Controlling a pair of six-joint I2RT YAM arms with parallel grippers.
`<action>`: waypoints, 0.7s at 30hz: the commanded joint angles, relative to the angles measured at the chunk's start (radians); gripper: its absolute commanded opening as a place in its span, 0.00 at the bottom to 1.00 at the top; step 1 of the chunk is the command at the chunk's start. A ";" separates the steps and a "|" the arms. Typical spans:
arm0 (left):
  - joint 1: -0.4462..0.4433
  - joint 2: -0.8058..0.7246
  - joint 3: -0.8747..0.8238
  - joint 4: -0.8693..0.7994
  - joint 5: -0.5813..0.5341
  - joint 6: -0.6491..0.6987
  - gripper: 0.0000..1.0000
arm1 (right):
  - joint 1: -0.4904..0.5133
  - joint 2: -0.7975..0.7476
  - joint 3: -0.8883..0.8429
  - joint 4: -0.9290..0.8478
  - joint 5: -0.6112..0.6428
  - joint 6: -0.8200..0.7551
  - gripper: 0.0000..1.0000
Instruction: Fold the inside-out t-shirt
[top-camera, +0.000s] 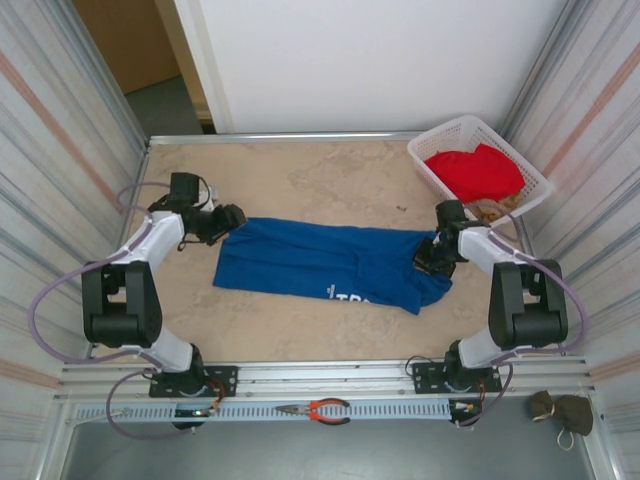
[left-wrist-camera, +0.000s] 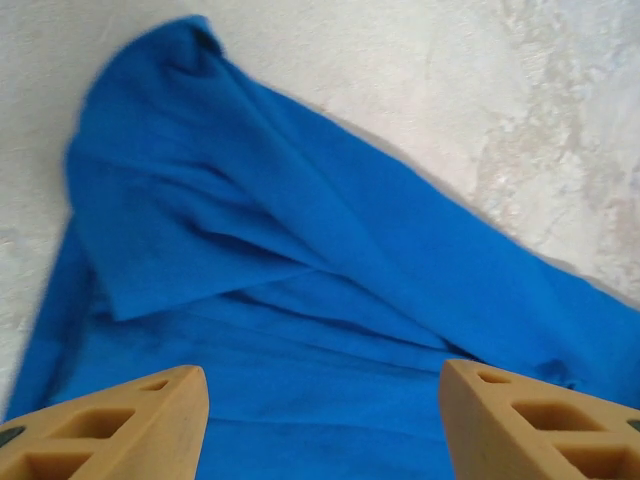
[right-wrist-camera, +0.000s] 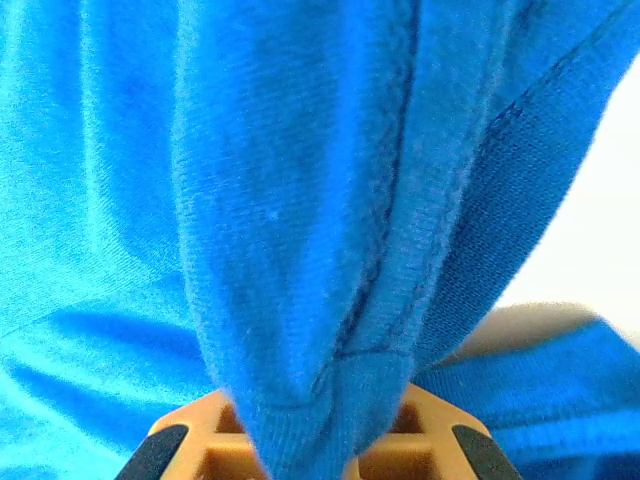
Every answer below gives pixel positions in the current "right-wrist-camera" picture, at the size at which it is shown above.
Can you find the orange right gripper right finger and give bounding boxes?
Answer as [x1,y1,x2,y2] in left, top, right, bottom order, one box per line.
[343,382,524,480]

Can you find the blue t-shirt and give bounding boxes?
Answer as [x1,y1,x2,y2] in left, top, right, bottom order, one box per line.
[0,0,640,480]

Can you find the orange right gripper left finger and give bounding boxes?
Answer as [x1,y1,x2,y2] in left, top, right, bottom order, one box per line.
[114,389,266,480]

